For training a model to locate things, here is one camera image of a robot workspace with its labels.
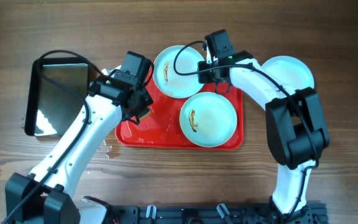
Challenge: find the teal orange sponge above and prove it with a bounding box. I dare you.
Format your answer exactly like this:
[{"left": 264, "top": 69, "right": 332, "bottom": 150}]
[{"left": 137, "top": 108, "right": 152, "bottom": 121}]

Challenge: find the white plate top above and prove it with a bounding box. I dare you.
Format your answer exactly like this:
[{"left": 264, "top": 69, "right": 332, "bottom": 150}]
[{"left": 153, "top": 45, "right": 204, "bottom": 98}]

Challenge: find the white plate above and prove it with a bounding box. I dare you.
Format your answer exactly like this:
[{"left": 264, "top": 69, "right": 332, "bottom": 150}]
[
  {"left": 179, "top": 92, "right": 237, "bottom": 147},
  {"left": 262, "top": 55, "right": 314, "bottom": 90},
  {"left": 153, "top": 45, "right": 204, "bottom": 98}
]

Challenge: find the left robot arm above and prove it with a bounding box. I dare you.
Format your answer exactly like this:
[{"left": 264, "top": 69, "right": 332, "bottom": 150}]
[{"left": 3, "top": 51, "right": 154, "bottom": 223}]

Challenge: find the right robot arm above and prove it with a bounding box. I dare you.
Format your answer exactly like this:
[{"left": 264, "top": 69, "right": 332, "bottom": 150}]
[{"left": 198, "top": 29, "right": 329, "bottom": 223}]

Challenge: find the red plastic tray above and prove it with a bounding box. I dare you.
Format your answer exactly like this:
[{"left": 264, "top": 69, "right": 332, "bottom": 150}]
[{"left": 114, "top": 60, "right": 245, "bottom": 152}]

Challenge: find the black metal water tray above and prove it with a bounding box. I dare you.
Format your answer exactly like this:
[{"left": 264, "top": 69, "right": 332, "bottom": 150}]
[{"left": 24, "top": 57, "right": 90, "bottom": 136}]

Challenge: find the left black cable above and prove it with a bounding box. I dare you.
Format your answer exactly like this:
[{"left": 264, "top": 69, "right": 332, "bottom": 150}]
[{"left": 0, "top": 49, "right": 155, "bottom": 224}]

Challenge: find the black cable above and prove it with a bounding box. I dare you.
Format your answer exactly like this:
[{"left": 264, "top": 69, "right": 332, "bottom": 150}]
[
  {"left": 172, "top": 40, "right": 319, "bottom": 218},
  {"left": 0, "top": 49, "right": 155, "bottom": 224}
]

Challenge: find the right black cable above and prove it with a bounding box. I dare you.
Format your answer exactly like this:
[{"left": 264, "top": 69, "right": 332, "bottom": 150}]
[{"left": 172, "top": 40, "right": 319, "bottom": 218}]

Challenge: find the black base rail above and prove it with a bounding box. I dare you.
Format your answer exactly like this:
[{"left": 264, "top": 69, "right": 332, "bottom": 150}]
[{"left": 100, "top": 203, "right": 329, "bottom": 224}]

